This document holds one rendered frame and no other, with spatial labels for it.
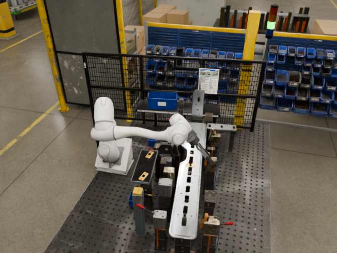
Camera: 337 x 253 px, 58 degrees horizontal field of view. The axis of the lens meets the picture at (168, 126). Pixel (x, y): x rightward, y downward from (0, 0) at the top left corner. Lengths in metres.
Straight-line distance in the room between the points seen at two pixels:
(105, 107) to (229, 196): 1.34
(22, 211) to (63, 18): 2.63
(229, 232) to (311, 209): 1.58
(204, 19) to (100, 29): 4.98
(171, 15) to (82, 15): 2.80
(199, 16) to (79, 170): 6.15
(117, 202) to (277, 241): 1.71
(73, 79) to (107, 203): 2.82
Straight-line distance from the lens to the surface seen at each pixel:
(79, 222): 2.66
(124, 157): 2.94
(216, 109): 3.31
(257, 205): 2.78
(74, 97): 5.30
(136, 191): 2.16
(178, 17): 6.93
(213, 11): 9.00
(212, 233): 2.19
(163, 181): 2.29
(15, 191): 4.19
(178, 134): 1.86
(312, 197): 4.07
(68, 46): 4.92
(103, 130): 2.18
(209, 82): 3.28
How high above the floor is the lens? 2.70
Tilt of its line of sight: 34 degrees down
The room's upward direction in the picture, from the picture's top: straight up
